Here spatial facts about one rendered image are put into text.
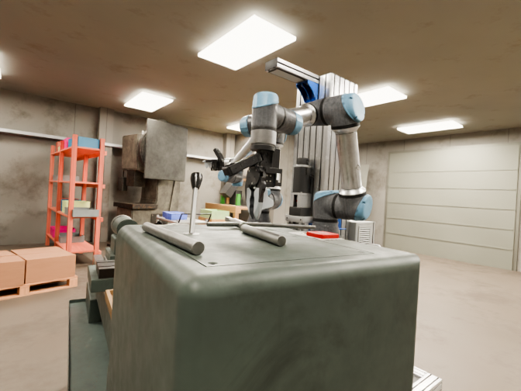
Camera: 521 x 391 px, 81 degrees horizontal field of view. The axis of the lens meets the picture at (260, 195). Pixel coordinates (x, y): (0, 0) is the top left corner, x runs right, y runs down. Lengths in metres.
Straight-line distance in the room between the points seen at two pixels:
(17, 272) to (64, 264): 0.49
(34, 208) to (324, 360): 7.96
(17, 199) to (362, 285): 7.97
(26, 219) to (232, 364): 7.95
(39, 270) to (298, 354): 4.32
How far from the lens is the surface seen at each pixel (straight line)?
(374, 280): 0.56
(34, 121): 8.34
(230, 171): 0.83
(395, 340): 0.65
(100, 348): 1.88
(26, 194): 8.24
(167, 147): 7.28
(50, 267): 4.69
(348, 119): 1.27
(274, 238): 0.61
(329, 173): 1.69
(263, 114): 0.88
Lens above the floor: 1.35
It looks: level
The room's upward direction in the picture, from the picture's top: 3 degrees clockwise
